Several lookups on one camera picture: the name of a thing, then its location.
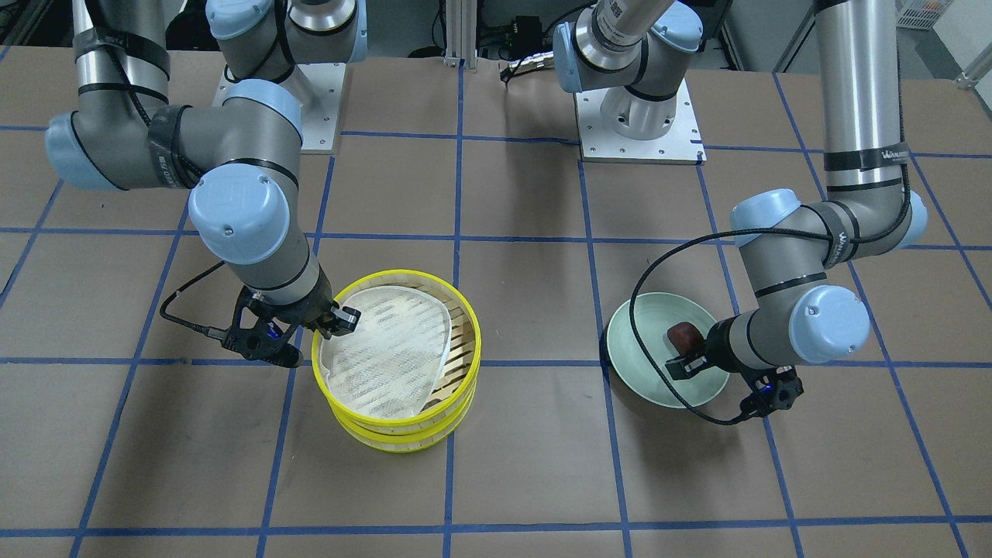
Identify light green plate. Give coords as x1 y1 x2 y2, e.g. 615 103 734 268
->
605 291 732 409

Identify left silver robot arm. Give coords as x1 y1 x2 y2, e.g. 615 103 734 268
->
553 1 928 426

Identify brown steamed bun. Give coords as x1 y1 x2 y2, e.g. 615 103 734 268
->
666 322 706 357

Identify aluminium frame post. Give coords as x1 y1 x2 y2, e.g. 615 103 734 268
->
443 0 478 72

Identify yellow bamboo steamer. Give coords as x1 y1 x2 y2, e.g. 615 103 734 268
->
333 387 476 453
312 269 482 433

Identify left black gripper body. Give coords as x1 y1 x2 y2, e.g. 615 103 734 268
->
665 319 804 419

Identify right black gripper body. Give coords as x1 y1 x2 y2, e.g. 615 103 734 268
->
226 281 361 368

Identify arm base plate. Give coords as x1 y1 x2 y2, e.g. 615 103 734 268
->
573 79 706 165
212 63 346 164

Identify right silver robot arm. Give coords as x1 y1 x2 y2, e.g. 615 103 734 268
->
45 1 367 368

